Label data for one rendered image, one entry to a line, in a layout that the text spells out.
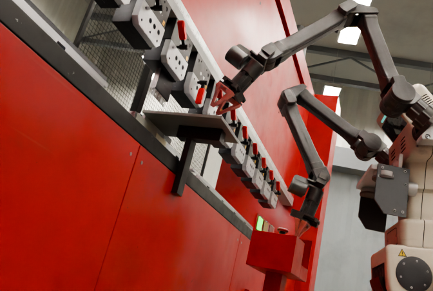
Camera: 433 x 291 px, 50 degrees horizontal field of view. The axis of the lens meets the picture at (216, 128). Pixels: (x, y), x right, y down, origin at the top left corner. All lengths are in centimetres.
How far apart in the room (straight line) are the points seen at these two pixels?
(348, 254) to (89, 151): 834
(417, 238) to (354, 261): 764
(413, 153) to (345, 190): 783
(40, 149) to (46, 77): 13
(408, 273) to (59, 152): 107
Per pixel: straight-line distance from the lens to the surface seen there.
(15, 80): 86
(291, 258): 159
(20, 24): 87
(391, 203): 156
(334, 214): 929
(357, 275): 916
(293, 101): 192
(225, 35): 198
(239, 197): 365
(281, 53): 152
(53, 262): 100
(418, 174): 166
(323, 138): 369
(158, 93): 155
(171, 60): 152
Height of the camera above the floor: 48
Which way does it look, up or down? 21 degrees up
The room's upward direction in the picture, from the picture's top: 14 degrees clockwise
